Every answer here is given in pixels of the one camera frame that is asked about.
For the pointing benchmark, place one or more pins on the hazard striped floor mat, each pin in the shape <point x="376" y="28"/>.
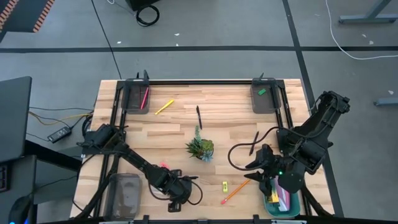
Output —
<point x="25" y="15"/>

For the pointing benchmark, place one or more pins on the pink eraser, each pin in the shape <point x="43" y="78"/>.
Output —
<point x="163" y="163"/>

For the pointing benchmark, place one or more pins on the teal plastic bin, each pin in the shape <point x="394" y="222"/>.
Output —
<point x="281" y="214"/>

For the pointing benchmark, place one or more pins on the black computer mouse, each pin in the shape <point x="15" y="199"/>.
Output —
<point x="20" y="211"/>

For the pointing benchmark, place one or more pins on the pink pencil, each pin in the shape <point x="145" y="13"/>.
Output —
<point x="144" y="98"/>

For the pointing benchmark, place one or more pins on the black equipment case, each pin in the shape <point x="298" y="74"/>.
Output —
<point x="140" y="3"/>

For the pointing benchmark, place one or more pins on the black power adapter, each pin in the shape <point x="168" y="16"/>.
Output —
<point x="59" y="134"/>

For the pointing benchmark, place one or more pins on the grey translucent bin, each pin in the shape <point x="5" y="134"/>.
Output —
<point x="264" y="105"/>
<point x="122" y="196"/>
<point x="133" y="104"/>

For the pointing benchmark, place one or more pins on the dark desk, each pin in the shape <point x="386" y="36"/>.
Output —
<point x="12" y="118"/>

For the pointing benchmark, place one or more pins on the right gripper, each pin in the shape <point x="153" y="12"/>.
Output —
<point x="272" y="172"/>

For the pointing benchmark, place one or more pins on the grey table leg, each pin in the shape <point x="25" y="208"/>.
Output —
<point x="385" y="102"/>
<point x="367" y="19"/>

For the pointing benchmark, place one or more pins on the black keyboard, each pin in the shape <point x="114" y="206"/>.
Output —
<point x="3" y="179"/>

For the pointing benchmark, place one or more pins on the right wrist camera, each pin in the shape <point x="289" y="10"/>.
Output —
<point x="265" y="152"/>

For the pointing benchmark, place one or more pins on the black aluminium table frame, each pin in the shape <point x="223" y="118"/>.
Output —
<point x="199" y="82"/>

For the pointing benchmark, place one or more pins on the yellow eraser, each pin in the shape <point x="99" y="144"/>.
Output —
<point x="225" y="187"/>

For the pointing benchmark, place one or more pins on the yellow highlighter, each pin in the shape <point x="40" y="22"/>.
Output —
<point x="164" y="106"/>

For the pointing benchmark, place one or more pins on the orange pencil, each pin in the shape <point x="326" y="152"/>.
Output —
<point x="235" y="191"/>

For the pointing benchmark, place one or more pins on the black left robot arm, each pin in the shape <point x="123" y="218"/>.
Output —
<point x="136" y="158"/>

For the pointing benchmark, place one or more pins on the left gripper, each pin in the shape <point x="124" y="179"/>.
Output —
<point x="180" y="191"/>

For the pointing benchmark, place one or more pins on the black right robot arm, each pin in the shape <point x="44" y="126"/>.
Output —
<point x="320" y="124"/>

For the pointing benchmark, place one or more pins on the green eraser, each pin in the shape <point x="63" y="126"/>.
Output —
<point x="261" y="91"/>

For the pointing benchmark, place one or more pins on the potted succulent plant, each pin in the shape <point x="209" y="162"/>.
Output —
<point x="202" y="149"/>

